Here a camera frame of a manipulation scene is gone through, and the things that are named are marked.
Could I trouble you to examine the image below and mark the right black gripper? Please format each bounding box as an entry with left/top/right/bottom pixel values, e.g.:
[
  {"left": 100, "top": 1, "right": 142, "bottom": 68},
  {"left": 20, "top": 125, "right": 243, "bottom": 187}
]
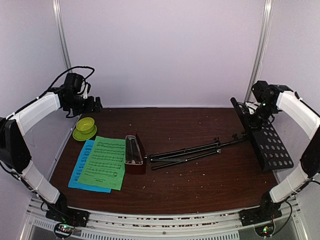
[{"left": 244, "top": 100, "right": 277, "bottom": 133}]

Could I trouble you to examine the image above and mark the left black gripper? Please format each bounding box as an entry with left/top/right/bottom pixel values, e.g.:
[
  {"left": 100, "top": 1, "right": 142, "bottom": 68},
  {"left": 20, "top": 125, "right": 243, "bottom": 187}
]
[{"left": 65, "top": 94, "right": 103, "bottom": 116}]

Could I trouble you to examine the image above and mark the black music stand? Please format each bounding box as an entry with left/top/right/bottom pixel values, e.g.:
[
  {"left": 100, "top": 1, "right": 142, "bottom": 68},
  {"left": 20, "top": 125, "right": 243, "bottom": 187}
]
[{"left": 148, "top": 97, "right": 294, "bottom": 171}]

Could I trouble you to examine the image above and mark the green sheet music page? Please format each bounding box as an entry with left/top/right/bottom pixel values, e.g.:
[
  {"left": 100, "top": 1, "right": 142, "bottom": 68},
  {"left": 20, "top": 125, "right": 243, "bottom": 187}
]
[{"left": 78, "top": 136, "right": 126, "bottom": 191}]

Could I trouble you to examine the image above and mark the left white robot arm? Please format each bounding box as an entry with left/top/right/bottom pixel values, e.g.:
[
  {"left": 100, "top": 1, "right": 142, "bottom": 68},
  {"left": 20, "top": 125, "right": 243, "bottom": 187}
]
[{"left": 0, "top": 73, "right": 102, "bottom": 222}]

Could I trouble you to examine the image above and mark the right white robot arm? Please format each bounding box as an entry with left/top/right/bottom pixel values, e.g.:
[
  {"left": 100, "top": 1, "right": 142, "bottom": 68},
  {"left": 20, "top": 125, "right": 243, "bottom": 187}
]
[{"left": 249, "top": 80, "right": 320, "bottom": 221}]

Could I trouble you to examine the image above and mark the green bowl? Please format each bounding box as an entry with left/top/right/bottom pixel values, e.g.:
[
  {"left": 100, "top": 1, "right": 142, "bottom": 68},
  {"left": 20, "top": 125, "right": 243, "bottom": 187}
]
[{"left": 76, "top": 117, "right": 95, "bottom": 134}]

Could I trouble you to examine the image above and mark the green saucer plate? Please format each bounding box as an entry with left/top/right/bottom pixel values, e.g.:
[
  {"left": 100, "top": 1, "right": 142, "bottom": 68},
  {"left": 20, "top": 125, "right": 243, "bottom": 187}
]
[{"left": 72, "top": 125, "right": 98, "bottom": 142}]

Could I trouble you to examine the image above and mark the blue sheet music page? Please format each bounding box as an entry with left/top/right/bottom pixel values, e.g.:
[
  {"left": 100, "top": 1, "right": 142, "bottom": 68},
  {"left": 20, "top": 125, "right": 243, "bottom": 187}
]
[{"left": 68, "top": 140, "right": 112, "bottom": 194}]

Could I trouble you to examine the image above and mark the brown wooden metronome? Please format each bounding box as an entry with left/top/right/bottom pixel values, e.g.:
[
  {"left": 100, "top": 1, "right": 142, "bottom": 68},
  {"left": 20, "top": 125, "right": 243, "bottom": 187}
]
[{"left": 125, "top": 132, "right": 147, "bottom": 175}]

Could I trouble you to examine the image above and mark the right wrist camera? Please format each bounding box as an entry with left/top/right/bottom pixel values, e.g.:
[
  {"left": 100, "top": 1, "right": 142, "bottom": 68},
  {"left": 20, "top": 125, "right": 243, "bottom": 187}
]
[{"left": 244, "top": 101, "right": 259, "bottom": 114}]

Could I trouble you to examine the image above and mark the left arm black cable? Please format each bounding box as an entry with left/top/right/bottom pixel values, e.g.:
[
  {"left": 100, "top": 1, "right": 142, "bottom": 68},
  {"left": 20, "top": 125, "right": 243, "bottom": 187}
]
[{"left": 37, "top": 65, "right": 96, "bottom": 101}]

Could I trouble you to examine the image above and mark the right aluminium corner post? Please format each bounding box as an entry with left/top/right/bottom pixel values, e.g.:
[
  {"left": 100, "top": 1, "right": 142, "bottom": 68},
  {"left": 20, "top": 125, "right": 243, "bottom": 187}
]
[{"left": 244, "top": 0, "right": 274, "bottom": 102}]

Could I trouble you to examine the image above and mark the aluminium corner post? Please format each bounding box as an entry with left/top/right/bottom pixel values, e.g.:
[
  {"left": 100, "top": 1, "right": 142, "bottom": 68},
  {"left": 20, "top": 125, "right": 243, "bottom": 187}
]
[
  {"left": 52, "top": 0, "right": 72, "bottom": 69},
  {"left": 244, "top": 0, "right": 274, "bottom": 102}
]

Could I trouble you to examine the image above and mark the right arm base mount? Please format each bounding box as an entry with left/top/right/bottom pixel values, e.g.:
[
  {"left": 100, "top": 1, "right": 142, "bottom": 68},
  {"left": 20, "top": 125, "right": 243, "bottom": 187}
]
[{"left": 239, "top": 207, "right": 282, "bottom": 238}]

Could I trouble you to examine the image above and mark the left aluminium corner post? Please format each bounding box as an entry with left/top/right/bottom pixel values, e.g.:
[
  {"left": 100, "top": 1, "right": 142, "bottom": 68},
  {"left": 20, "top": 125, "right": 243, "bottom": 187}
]
[{"left": 52, "top": 0, "right": 72, "bottom": 69}]

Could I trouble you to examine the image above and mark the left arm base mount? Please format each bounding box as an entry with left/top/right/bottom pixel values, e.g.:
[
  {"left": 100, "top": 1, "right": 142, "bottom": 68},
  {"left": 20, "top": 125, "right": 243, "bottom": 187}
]
[{"left": 45, "top": 208, "right": 90, "bottom": 239}]

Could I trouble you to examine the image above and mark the aluminium front rail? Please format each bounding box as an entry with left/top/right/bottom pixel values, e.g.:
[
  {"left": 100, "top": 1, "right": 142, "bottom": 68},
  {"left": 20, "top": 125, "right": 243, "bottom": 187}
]
[{"left": 19, "top": 197, "right": 308, "bottom": 240}]

